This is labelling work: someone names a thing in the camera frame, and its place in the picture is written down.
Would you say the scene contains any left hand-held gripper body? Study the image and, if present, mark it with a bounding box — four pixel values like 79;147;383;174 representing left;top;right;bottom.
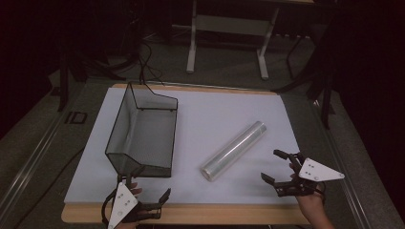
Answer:
107;181;162;229

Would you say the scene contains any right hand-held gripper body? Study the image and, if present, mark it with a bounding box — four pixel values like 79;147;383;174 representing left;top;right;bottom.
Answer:
275;153;346;198

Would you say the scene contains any black wire mesh basket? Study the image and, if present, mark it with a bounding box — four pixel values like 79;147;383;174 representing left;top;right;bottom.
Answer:
104;81;179;179

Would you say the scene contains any clear plastic wrap roll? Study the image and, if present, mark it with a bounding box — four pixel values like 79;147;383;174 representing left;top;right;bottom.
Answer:
200;120;267;183

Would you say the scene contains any person's left hand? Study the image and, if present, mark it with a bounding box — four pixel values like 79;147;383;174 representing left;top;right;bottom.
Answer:
115;181;143;229

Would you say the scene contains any person's right hand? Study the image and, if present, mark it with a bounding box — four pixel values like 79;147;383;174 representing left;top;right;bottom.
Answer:
288;162;327;218

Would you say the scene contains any wooden table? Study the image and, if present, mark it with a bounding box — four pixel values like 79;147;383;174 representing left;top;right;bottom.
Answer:
60;83;310;225

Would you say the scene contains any black metal stand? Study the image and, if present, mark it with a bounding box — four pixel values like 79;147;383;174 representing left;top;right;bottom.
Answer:
272;30;337;130

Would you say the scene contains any white table mat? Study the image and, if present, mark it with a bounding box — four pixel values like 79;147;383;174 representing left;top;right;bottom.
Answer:
64;87;301;205

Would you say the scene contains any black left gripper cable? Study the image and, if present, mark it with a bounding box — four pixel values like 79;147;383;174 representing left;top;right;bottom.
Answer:
100;190;117;225

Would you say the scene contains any aluminium floor rail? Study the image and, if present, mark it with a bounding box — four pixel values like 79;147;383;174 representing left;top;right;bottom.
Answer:
0;109;66;220
312;99;372;229

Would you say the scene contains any thin black floor cable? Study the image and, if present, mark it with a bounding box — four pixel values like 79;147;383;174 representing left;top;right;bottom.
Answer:
13;146;86;229

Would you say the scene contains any black cable bundle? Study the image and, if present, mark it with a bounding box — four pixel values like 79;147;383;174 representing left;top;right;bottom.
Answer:
72;37;165;88

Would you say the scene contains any white metal frame stand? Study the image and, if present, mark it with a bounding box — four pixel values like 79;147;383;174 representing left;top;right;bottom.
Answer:
185;0;282;81

